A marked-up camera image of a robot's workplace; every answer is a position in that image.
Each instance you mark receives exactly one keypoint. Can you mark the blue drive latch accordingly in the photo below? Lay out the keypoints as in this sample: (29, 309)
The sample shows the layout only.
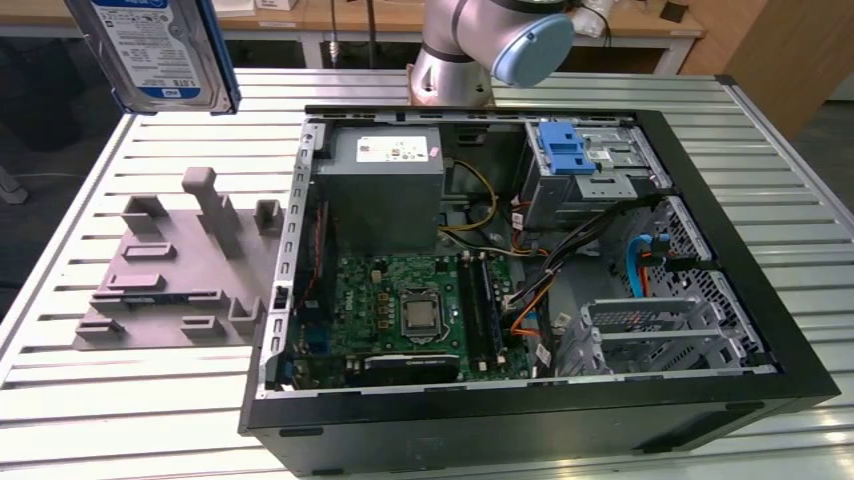
(560, 150)

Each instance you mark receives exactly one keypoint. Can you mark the grey metal foot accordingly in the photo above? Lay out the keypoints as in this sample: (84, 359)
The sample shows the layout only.
(13, 192)

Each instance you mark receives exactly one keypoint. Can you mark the clear plastic bag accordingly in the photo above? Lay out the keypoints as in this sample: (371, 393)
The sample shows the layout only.
(590, 20)

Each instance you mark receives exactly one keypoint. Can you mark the dark office chair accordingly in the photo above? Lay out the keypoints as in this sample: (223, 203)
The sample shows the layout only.
(47, 100)

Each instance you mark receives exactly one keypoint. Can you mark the green motherboard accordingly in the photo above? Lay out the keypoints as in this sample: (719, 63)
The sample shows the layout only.
(367, 280)

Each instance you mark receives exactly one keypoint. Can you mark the grey power supply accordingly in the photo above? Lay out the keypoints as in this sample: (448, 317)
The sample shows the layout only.
(380, 210)

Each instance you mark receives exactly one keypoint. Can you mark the wooden desk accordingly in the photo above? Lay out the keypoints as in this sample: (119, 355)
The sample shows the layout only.
(294, 22)

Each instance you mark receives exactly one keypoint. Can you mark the hard disk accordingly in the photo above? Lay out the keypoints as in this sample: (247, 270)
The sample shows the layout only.
(156, 55)

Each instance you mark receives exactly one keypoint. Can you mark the small brown box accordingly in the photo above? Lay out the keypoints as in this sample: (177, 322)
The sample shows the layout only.
(674, 11)

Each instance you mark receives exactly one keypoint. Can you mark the grey parts rack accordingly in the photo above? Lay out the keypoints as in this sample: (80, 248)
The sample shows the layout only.
(173, 325)

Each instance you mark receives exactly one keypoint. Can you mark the black RAM stick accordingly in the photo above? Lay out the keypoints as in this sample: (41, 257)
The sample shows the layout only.
(492, 310)

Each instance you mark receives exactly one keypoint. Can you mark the black PC case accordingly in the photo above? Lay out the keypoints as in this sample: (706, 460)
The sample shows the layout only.
(467, 430)

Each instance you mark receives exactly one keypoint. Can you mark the silver CPU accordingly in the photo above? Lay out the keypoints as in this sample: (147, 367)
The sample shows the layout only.
(422, 315)

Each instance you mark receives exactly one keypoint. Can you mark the black graphics card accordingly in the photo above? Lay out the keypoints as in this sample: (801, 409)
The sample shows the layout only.
(407, 367)

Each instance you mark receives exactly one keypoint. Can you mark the spare RAM stick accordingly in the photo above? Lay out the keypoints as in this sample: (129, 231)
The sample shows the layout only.
(156, 300)

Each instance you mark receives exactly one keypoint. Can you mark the metal disk bay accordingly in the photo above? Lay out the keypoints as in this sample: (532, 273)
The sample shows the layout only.
(667, 335)

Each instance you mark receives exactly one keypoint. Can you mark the white box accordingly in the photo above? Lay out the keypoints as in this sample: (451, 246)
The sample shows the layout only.
(243, 5)

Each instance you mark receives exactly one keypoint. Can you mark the metal drive cage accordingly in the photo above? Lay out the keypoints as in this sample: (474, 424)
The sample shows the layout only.
(600, 187)

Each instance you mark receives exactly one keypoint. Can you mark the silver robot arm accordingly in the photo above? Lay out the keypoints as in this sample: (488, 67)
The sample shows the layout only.
(454, 75)

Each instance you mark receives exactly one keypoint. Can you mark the wooden cabinet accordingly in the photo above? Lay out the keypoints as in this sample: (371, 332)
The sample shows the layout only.
(787, 50)

